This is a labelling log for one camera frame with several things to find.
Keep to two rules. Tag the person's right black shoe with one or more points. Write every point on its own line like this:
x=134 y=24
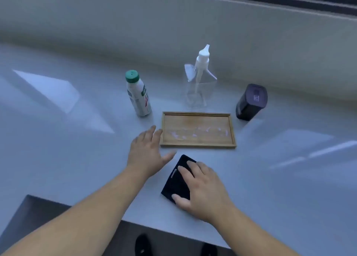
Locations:
x=208 y=250

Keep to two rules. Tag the person's right hand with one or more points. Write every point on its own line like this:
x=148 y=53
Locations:
x=206 y=191

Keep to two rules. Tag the black cloth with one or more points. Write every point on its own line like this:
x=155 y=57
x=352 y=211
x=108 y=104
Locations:
x=175 y=186

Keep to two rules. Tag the white bottle green cap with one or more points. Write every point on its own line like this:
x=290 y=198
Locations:
x=138 y=97

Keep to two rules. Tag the clear pump bottle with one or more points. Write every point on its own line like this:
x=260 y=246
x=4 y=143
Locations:
x=201 y=60

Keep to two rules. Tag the person's left forearm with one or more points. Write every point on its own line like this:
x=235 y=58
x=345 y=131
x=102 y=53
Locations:
x=83 y=219

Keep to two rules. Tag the person's right forearm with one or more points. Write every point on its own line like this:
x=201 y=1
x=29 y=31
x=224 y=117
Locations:
x=251 y=236

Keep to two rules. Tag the person's left hand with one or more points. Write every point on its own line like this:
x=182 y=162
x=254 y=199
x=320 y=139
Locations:
x=145 y=155

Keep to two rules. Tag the person's black shoe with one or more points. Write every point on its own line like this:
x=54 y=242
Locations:
x=142 y=246
x=208 y=250

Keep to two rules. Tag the wooden tray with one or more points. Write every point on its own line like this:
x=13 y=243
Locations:
x=195 y=130

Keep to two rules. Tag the person's left black shoe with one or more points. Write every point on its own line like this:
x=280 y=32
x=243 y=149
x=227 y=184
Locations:
x=142 y=246

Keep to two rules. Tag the dark window frame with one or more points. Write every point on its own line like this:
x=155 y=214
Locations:
x=320 y=6

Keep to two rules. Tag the dark purple lidded container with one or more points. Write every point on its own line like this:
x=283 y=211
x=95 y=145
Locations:
x=249 y=105

